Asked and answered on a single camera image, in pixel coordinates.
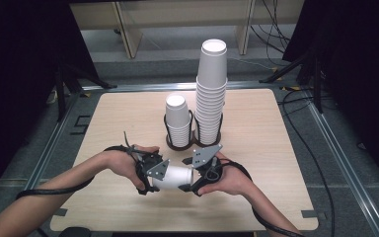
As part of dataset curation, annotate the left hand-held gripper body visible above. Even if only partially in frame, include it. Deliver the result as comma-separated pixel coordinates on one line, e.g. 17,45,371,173
135,150,171,196

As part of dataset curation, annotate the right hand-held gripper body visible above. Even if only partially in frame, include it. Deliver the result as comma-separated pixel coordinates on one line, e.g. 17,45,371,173
191,143,224,191

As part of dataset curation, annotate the black wire double cup holder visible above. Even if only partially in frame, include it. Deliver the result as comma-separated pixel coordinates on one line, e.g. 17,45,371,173
163,110,224,152

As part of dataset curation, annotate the single white paper cup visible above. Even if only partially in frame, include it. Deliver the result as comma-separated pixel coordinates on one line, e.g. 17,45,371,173
151,165,194,191

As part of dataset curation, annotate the tall stack of white cups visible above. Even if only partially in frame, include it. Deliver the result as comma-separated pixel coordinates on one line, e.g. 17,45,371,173
194,39,229,146

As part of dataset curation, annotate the person's left hand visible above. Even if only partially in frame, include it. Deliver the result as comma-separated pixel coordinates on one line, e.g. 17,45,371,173
103,144,161,193

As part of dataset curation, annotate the person's right hand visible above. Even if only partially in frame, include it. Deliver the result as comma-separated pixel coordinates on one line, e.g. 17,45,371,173
196,151,253,197

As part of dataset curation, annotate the short stack of white cups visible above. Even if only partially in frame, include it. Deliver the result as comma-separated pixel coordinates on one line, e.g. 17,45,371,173
165,93,192,148

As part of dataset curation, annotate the person's dark clothing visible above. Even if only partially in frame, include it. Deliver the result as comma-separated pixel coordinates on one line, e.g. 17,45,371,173
58,226,92,237

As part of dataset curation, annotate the grey tape patch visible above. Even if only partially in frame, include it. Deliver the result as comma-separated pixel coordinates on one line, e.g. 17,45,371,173
300,209,328,220
52,207,69,218

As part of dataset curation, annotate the black tripod stand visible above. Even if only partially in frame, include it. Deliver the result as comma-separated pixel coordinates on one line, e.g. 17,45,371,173
53,60,118,123
259,42,326,115

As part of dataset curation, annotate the light wooden bench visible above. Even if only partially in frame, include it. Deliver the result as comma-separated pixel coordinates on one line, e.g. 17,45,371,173
69,0,305,60

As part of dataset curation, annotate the black curtain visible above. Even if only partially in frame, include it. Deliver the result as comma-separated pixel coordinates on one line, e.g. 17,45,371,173
0,0,101,199
281,0,379,186

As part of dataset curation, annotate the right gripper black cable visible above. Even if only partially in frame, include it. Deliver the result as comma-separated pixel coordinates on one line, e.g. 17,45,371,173
218,158,308,237

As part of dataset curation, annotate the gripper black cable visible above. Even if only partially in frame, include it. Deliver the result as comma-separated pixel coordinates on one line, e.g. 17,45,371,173
218,158,308,237
15,130,146,200

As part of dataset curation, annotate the metal floor rail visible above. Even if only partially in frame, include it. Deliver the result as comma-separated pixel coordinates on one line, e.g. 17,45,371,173
0,92,84,237
305,98,379,237
81,81,284,94

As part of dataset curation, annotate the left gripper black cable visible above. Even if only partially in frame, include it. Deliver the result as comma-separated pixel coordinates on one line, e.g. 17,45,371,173
15,130,146,200

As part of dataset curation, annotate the long black floor cable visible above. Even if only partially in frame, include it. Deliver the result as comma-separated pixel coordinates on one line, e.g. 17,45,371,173
277,87,337,237

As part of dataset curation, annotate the bundle of thin black cables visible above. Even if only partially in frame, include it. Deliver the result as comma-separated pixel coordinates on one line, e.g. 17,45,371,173
250,0,292,67

